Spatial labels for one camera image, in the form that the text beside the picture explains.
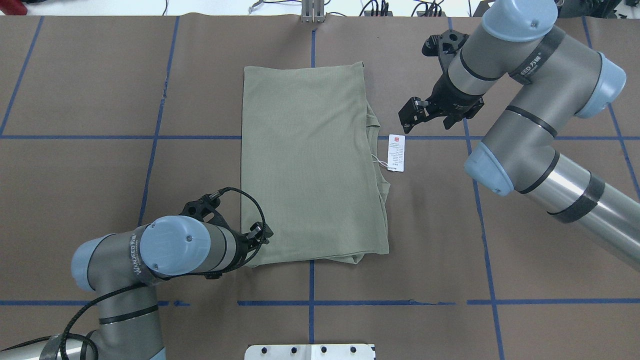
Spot sage green long-sleeve shirt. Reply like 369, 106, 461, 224
240, 61, 390, 268

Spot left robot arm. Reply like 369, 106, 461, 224
1, 187, 274, 360

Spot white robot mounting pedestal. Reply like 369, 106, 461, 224
244, 343, 377, 360

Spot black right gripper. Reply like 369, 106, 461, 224
398, 29, 485, 135

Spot red water bottle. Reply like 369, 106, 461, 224
0, 0, 28, 16

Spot white shirt hang tag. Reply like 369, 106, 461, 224
371, 134, 406, 173

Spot aluminium frame post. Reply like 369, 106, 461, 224
301, 0, 326, 23

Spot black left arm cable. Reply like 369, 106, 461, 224
0, 186, 267, 360

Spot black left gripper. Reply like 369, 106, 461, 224
179, 189, 274, 280

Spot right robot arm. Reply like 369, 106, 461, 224
398, 0, 640, 271

